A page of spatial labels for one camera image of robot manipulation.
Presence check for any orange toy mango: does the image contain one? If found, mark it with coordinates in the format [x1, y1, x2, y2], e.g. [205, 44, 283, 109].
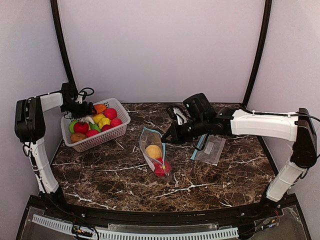
[92, 104, 107, 114]

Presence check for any clear zip bag blue zipper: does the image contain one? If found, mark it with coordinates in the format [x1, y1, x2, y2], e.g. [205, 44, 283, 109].
[139, 127, 172, 178]

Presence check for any yellow orange toy peach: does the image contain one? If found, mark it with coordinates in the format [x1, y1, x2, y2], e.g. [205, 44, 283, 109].
[145, 144, 162, 159]

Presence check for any red toy bell pepper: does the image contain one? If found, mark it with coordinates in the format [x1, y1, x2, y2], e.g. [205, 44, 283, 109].
[153, 161, 172, 177]

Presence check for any white toy mushroom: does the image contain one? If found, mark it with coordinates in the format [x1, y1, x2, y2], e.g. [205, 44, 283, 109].
[80, 115, 95, 125]

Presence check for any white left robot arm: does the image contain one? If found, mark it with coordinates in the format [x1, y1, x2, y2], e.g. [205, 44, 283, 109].
[14, 82, 96, 194]

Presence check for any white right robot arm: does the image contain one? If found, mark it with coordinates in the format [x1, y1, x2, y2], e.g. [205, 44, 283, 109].
[161, 108, 318, 202]

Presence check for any green toy vegetable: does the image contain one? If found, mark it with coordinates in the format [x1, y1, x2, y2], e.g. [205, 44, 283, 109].
[68, 120, 79, 134]

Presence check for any red toy tomato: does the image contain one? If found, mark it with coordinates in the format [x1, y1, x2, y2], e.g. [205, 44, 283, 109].
[73, 122, 89, 135]

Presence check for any yellow toy lemon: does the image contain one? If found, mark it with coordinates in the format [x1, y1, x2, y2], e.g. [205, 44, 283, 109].
[92, 113, 106, 124]

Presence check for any brown toy potato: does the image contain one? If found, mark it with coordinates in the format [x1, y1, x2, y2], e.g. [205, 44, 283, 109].
[70, 133, 87, 144]

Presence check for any pink red toy fruit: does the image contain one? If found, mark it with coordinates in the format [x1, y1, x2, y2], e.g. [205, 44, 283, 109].
[103, 107, 118, 121]

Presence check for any white plastic mesh basket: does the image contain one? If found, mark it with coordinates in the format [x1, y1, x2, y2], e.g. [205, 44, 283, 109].
[60, 98, 131, 153]

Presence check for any black frame post left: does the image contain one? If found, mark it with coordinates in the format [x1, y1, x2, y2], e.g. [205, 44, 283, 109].
[49, 0, 78, 91]

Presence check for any black frame post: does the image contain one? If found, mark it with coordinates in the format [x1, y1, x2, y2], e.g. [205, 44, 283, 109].
[242, 0, 273, 108]
[49, 0, 78, 91]

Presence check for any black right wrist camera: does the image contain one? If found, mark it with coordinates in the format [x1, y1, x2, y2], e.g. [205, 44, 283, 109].
[183, 92, 217, 121]

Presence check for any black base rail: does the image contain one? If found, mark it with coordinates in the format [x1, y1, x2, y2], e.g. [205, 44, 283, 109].
[27, 194, 298, 228]

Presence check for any white slotted cable duct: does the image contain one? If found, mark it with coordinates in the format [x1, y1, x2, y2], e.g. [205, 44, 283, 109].
[32, 214, 240, 240]

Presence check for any black frame post right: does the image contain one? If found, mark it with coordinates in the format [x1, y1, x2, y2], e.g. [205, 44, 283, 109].
[242, 0, 273, 108]

